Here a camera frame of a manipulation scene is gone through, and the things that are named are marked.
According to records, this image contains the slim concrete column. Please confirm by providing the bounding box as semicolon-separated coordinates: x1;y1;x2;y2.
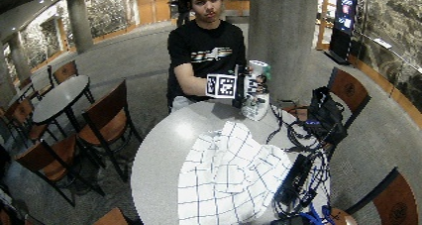
65;0;94;55

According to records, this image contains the black rectangular power box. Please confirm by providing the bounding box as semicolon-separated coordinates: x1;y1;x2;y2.
273;153;316;207

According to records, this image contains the black display kiosk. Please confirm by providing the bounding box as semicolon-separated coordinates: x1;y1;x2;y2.
328;0;358;63

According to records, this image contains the blue cable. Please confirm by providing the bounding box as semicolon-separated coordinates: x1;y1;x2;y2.
302;202;338;225

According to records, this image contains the white checked cloth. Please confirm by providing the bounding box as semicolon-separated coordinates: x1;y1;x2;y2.
177;120;294;225

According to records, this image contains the black bag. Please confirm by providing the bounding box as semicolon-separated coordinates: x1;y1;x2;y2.
302;85;350;146

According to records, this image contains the wooden chair with black frame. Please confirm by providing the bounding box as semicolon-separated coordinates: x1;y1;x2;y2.
327;66;371;129
344;168;422;225
90;207;142;225
77;79;145;183
13;134;106;208
0;98;50;145
46;59;95;104

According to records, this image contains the white marker cube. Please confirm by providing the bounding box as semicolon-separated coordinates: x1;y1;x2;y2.
205;73;238;100

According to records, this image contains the person in black t-shirt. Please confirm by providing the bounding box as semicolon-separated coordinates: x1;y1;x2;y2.
165;0;271;114

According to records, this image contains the thick concrete column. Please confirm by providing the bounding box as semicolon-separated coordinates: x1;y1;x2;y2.
246;0;320;103

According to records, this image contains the small round grey table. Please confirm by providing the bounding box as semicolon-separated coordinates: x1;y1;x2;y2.
30;74;91;126

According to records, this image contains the black cable bundle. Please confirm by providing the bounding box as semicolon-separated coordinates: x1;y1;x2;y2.
263;102;338;221

